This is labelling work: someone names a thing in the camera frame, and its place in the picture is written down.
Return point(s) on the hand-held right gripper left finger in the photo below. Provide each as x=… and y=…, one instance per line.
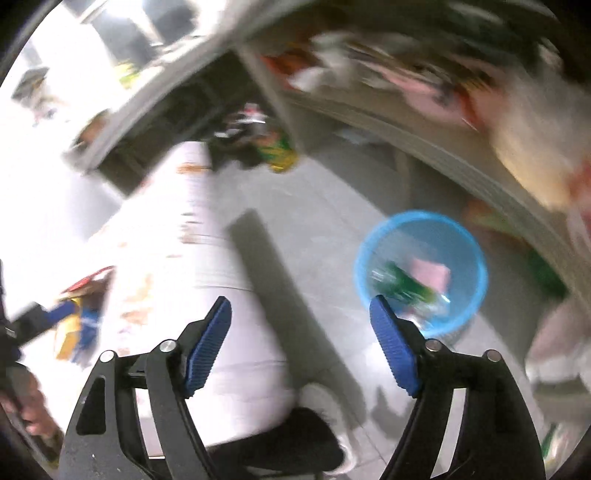
x=207, y=350

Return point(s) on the person's dark pants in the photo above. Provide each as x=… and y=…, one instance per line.
x=286, y=443

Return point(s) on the person's left hand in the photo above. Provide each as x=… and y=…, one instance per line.
x=30, y=401

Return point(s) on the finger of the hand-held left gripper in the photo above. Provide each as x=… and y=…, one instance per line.
x=34, y=321

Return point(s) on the pink sponge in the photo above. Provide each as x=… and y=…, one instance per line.
x=431, y=274

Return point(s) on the pale yellow bag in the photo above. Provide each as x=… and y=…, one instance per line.
x=535, y=152

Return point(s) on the pink plastic basin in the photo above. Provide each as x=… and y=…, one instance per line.
x=425, y=87

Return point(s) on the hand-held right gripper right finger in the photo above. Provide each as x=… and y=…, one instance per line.
x=397, y=350

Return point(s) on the green yellow bag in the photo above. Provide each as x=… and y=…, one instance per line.
x=277, y=152

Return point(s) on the clear plastic bag red print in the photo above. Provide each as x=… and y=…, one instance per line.
x=87, y=281

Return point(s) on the person's white shoe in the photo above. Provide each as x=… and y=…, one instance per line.
x=330, y=406

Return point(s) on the green plastic bottle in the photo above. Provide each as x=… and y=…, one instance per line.
x=406, y=284

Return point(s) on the floral tablecloth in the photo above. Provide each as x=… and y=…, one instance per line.
x=161, y=258

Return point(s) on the yellow cardboard box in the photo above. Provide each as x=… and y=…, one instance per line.
x=69, y=334

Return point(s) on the blue white toothpaste box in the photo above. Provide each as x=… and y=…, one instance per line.
x=90, y=325

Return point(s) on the blue plastic basket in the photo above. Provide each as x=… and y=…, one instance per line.
x=461, y=249

